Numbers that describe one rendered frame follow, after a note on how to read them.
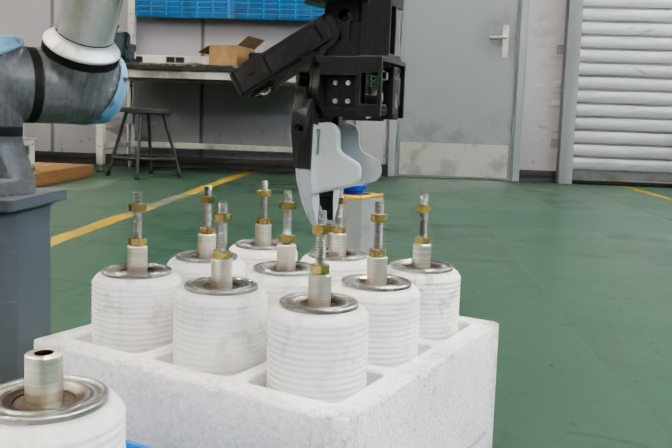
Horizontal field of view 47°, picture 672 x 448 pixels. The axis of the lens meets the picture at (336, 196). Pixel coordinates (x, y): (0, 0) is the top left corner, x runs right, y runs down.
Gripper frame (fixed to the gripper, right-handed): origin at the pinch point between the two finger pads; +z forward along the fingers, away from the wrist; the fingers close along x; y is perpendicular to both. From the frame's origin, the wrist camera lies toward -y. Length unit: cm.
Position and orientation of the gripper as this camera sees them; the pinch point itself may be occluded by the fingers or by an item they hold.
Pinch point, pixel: (315, 207)
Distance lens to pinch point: 72.4
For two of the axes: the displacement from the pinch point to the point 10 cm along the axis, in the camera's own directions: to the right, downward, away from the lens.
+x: 3.7, -0.8, 9.3
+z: -0.3, 9.9, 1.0
